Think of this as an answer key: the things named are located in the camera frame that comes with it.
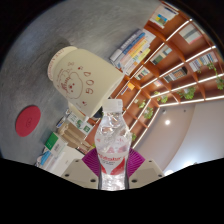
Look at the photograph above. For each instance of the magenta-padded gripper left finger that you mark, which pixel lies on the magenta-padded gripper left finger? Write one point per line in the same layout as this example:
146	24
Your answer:
80	172

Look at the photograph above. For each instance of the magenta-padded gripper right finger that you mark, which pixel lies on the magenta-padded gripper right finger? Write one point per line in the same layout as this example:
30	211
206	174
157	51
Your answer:
146	171

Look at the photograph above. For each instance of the clear plastic water bottle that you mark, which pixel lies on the clear plastic water bottle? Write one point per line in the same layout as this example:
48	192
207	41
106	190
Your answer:
113	156

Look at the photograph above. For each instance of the green and white box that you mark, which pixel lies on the green and white box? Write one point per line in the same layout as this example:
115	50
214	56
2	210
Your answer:
55	143

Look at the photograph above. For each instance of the round recessed ceiling light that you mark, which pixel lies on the round recessed ceiling light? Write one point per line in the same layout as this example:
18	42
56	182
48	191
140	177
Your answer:
167	122

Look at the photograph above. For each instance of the flat round red coaster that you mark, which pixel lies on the flat round red coaster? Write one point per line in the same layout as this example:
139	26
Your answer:
28	121

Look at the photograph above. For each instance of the cream printed mug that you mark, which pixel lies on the cream printed mug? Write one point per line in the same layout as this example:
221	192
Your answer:
83	80

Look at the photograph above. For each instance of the wooden wall shelf unit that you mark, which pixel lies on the wooden wall shelf unit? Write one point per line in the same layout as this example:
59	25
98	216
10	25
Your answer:
180	56

